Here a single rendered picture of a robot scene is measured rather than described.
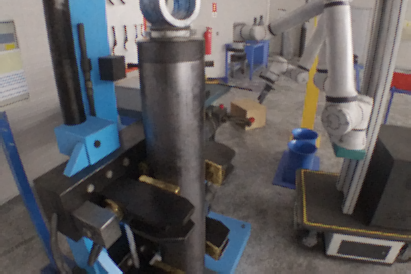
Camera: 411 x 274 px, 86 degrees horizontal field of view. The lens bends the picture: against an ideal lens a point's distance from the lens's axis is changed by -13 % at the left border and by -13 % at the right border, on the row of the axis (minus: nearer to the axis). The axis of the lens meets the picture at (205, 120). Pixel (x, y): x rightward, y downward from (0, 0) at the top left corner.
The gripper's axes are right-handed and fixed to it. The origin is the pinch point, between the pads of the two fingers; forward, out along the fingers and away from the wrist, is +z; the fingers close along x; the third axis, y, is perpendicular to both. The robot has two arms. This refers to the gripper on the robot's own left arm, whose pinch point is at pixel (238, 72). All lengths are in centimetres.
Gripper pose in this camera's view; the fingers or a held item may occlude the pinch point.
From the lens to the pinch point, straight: 176.0
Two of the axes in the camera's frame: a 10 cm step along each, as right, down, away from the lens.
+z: 0.0, 9.2, 3.9
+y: 7.7, 2.5, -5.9
